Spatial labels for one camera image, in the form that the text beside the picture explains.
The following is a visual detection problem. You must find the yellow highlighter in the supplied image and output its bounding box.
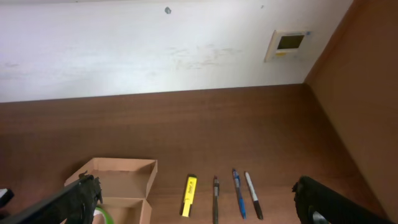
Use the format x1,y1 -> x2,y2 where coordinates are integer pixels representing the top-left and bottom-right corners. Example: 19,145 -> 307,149
180,175 -> 197,218

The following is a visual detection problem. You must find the green tape roll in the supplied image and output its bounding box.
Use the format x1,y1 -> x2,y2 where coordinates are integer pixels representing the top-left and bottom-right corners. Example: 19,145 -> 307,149
92,207 -> 114,224

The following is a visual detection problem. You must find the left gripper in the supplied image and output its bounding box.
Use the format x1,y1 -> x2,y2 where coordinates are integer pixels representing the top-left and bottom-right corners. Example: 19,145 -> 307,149
0,189 -> 14,215

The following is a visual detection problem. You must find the blue pen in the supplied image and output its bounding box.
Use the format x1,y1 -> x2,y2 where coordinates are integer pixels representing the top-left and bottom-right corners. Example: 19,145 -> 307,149
232,169 -> 246,220

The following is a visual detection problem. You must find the white wall thermostat panel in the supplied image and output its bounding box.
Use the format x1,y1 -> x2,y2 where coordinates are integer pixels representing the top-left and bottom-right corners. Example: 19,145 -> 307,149
264,30 -> 312,62

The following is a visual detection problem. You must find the open cardboard box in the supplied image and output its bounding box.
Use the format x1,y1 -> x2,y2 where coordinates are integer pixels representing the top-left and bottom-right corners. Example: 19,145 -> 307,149
65,157 -> 157,224

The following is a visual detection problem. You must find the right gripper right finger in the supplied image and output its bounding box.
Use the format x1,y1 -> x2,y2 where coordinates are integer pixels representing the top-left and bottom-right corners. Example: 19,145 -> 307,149
292,176 -> 392,224

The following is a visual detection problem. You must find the black and white marker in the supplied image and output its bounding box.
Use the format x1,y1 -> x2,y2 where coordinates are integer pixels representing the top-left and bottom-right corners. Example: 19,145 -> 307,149
244,171 -> 264,220

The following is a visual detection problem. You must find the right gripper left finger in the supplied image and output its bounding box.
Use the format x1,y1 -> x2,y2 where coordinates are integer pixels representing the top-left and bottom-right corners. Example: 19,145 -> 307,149
1,172 -> 103,224

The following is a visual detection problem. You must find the black pen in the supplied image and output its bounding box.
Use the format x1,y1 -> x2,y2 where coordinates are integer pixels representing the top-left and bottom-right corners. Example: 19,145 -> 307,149
213,176 -> 220,224

